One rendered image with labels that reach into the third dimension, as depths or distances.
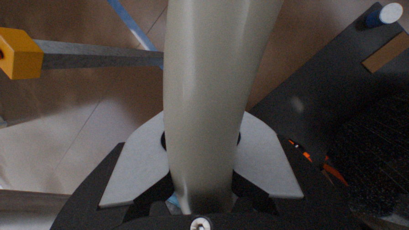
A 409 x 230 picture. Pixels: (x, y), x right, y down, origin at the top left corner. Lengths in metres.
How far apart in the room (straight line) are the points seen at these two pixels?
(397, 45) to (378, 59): 0.11
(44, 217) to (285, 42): 1.44
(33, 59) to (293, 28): 1.40
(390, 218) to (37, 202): 1.17
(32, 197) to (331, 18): 1.62
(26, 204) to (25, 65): 0.46
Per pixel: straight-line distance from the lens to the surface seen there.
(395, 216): 1.02
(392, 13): 1.40
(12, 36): 0.81
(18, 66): 0.79
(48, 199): 0.54
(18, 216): 0.52
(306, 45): 1.38
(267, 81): 1.35
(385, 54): 1.52
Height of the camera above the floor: 1.34
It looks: 64 degrees down
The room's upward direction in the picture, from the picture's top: 133 degrees counter-clockwise
